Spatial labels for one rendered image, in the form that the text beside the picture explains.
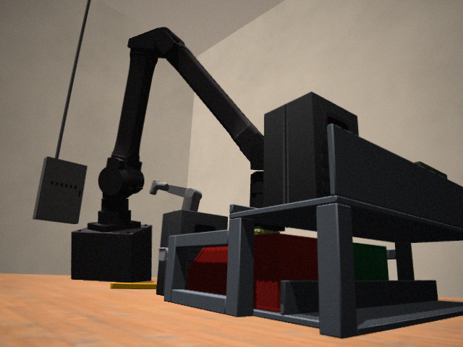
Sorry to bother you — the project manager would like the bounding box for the green open bin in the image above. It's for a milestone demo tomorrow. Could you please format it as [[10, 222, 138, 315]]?
[[353, 242, 389, 280]]

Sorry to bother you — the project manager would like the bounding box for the yellow bar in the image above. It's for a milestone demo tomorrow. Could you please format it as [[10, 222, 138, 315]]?
[[110, 283, 157, 289]]

